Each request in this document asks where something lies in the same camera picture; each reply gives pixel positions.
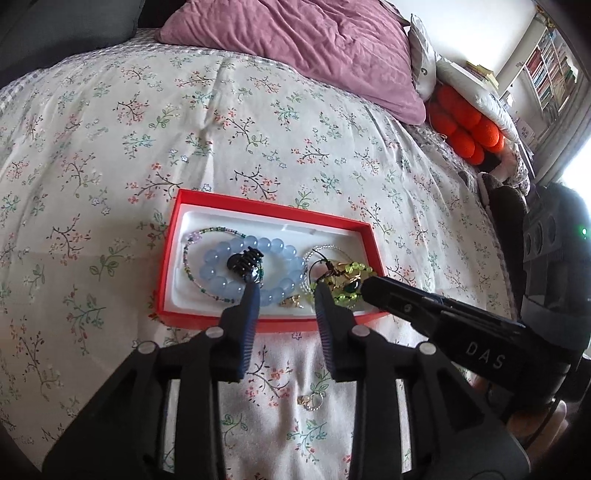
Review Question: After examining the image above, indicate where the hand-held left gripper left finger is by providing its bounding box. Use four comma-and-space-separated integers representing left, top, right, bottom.
41, 278, 264, 480

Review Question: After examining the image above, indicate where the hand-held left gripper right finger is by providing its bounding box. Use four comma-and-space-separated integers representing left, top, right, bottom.
315, 283, 532, 480

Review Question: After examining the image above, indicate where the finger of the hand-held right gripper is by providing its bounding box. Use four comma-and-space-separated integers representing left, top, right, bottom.
359, 276, 435, 343

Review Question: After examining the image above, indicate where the gold ring with green gem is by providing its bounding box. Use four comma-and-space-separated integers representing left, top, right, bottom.
330, 265, 366, 297

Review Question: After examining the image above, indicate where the green bead bracelet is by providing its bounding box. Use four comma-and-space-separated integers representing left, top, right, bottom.
299, 244, 366, 298
311, 261, 376, 308

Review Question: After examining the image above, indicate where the black hair claw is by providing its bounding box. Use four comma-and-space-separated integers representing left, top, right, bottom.
225, 247, 266, 283

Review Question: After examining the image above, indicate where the blue bead bracelet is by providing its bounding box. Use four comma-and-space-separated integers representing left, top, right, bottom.
199, 234, 307, 308

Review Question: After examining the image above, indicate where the thin multicolour beaded bracelet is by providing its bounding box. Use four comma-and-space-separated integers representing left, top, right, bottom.
182, 225, 260, 304

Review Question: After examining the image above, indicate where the red cardboard box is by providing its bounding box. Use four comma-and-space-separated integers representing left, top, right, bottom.
154, 188, 391, 334

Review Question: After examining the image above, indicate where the person's right hand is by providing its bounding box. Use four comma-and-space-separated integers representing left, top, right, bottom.
471, 374, 570, 448

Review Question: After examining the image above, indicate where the dark cloth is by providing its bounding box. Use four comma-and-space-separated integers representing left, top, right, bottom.
479, 172, 528, 234

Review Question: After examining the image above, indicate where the orange plush toy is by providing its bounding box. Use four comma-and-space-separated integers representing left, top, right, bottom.
426, 83, 505, 165

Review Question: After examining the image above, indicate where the white bookshelf with books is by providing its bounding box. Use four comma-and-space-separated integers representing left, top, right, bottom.
521, 25, 581, 127

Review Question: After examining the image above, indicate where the stack of books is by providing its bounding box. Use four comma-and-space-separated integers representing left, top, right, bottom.
461, 59, 500, 92

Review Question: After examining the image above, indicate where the white pillow with grey print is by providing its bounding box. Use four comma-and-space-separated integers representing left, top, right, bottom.
409, 14, 440, 101

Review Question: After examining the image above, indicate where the pink pillow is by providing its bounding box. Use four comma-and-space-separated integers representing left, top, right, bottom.
159, 0, 428, 126

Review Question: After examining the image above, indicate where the dark grey cushion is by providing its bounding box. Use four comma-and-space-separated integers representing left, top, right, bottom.
0, 0, 148, 88

